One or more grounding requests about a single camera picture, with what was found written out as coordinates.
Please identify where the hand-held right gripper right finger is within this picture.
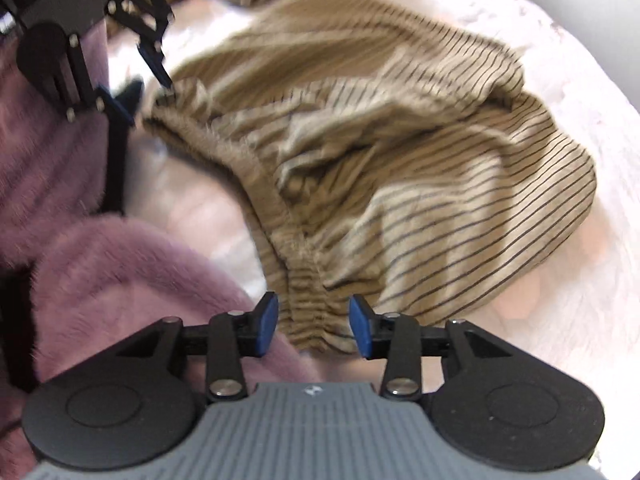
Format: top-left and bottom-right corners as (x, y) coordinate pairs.
(348, 294), (518, 402)

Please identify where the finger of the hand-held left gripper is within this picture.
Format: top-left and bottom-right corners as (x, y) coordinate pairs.
(60, 34), (147, 130)
(106, 0), (175, 89)

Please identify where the pink fuzzy cloth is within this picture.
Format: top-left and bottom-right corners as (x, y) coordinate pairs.
(0, 24), (323, 480)

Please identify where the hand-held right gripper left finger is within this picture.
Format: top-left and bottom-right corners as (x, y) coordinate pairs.
(116, 291), (280, 402)

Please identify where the tan striped garment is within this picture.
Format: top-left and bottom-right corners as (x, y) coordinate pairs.
(142, 0), (599, 357)

